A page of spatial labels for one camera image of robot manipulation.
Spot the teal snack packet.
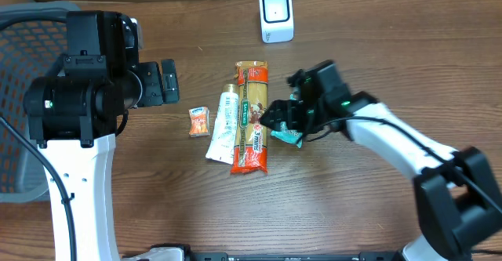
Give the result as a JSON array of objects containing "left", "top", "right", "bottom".
[{"left": 270, "top": 92, "right": 305, "bottom": 150}]

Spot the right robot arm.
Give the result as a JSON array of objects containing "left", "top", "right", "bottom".
[{"left": 260, "top": 60, "right": 501, "bottom": 260}]

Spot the grey plastic basket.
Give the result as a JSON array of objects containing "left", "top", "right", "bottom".
[{"left": 1, "top": 2, "right": 79, "bottom": 203}]

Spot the white barcode scanner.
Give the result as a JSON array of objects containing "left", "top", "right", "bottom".
[{"left": 259, "top": 0, "right": 294, "bottom": 44}]

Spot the white tube gold cap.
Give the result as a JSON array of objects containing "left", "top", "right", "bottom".
[{"left": 206, "top": 84, "right": 239, "bottom": 164}]

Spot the small orange sachet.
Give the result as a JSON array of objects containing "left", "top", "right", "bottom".
[{"left": 189, "top": 107, "right": 210, "bottom": 137}]

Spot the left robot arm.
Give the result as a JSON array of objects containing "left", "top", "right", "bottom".
[{"left": 24, "top": 11, "right": 180, "bottom": 260}]

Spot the orange spaghetti packet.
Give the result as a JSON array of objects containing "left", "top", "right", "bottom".
[{"left": 231, "top": 60, "right": 268, "bottom": 174}]

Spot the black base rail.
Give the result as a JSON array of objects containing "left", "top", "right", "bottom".
[{"left": 122, "top": 245, "right": 474, "bottom": 261}]

